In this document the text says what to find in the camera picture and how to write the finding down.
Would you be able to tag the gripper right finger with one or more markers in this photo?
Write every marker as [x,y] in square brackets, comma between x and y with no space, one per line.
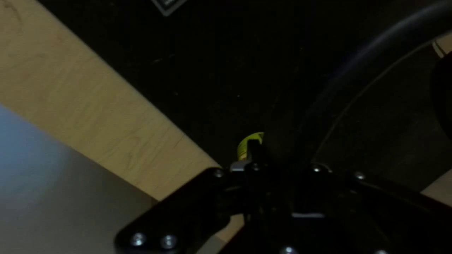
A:
[381,218]

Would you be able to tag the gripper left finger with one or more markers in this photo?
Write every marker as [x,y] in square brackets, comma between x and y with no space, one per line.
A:
[183,211]

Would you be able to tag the yellow round object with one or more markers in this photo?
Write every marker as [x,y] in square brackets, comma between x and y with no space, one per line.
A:
[243,146]

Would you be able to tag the black mat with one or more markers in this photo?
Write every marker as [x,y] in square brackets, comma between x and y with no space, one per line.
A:
[212,70]

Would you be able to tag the grey rectangular sticker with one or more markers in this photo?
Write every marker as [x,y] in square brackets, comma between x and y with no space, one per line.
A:
[168,5]

